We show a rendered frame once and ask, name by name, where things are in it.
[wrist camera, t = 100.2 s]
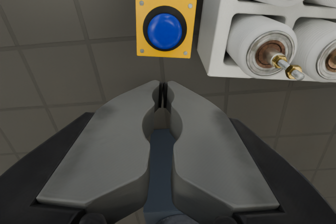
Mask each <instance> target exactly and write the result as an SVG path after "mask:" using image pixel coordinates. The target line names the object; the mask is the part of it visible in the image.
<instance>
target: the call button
mask: <svg viewBox="0 0 336 224"><path fill-rule="evenodd" d="M147 34H148V38H149V40H150V41H151V43H152V44H153V45H154V46H156V47H157V48H160V49H170V48H172V47H174V46H175V45H177V44H178V42H179V41H180V39H181V36H182V27H181V24H180V22H179V20H178V19H177V18H176V17H175V16H174V15H172V14H169V13H160V14H158V15H156V16H155V17H153V18H152V20H151V21H150V23H149V25H148V29H147Z"/></svg>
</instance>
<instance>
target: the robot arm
mask: <svg viewBox="0 0 336 224"><path fill-rule="evenodd" d="M162 97H163V108H166V109H167V110H168V112H169V113H170V126H169V132H170V134H171V135H172V136H173V137H174V138H175V140H176V142H175V143H174V146H173V154H172V165H171V176H170V180H171V197H172V202H173V204H174V206H175V207H176V208H177V209H178V210H179V211H181V212H182V213H184V214H175V215H171V216H168V217H165V218H163V219H161V220H160V221H158V222H157V223H156V224H336V211H335V210H334V209H333V207H332V206H331V205H330V204H329V203H328V201H327V200H326V199H325V198H324V197H323V195H322V194H321V193H320V192H319V191H318V190H317V189H316V188H315V187H314V186H313V184H312V183H311V182H310V181H309V180H308V179H307V178H306V177H305V176H304V175H303V174H302V173H301V172H300V171H298V170H297V169H296V168H295V167H294V166H293V165H292V164H291V163H290V162H288V161H287V160H286V159H285V158H284V157H283V156H281V155H280V154H279V153H278V152H277V151H276V150H274V149H273V148H272V147H271V146H270V145H269V144H267V143H266V142H265V141H264V140H263V139H262V138H260V137H259V136H258V135H257V134H256V133H255V132H253V131H252V130H251V129H250V128H249V127H247V126H246V125H245V124H244V123H243V122H242V121H240V120H239V119H238V118H229V117H228V116H227V115H226V114H225V113H224V112H223V111H222V110H221V109H220V108H218V107H217V106H216V105H214V104H213V103H212V102H210V101H209V100H207V99H205V98H204V97H202V96H200V95H198V94H197V93H195V92H193V91H191V90H189V89H188V88H186V87H184V86H182V85H180V84H179V83H177V82H175V81H168V82H164V83H163V82H161V81H158V80H152V81H150V82H148V83H145V84H143V85H141V86H139V87H136V88H134V89H132V90H130V91H127V92H125V93H123V94H121V95H119V96H117V97H115V98H113V99H112V100H110V101H108V102H107V103H105V104H104V105H103V106H101V107H100V108H99V109H97V110H96V111H95V112H85V113H84V114H82V115H81V116H79V117H78V118H77V119H75V120H74V121H72V122H71V123H70V124H68V125H67V126H65V127H64V128H63V129H61V130H60V131H58V132H57V133H56V134H54V135H53V136H51V137H50V138H49V139H47V140H46V141H45V142H43V143H42V144H40V145H39V146H38V147H36V148H35V149H33V150H32V151H31V152H29V153H28V154H27V155H25V156H24V157H22V158H21V159H20V160H19V161H17V162H16V163H15V164H14V165H12V166H11V167H10V168H9V169H8V170H6V171H5V172H4V173H3V174H2V175H1V176H0V224H115V223H116V222H118V221H120V220H121V219H123V218H125V217H127V216H128V215H130V214H132V213H134V212H135V211H137V210H139V209H141V208H142V207H143V206H144V205H145V203H146V201H147V197H148V189H149V181H150V143H149V141H148V140H147V138H148V137H149V136H150V135H151V134H152V133H153V132H154V117H155V112H156V111H157V110H158V108H161V106H162Z"/></svg>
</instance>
